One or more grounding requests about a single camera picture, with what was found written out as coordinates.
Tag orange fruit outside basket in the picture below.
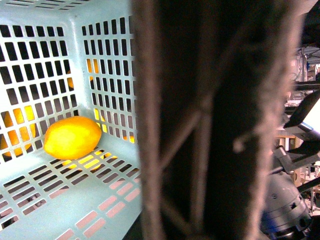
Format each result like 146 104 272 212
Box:
0 105 36 158

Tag yellow lemon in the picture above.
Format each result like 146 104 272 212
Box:
43 116 102 160

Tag brown basket handle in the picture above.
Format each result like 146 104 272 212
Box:
132 0 304 240

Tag light blue plastic basket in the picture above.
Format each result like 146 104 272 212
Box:
0 0 141 240

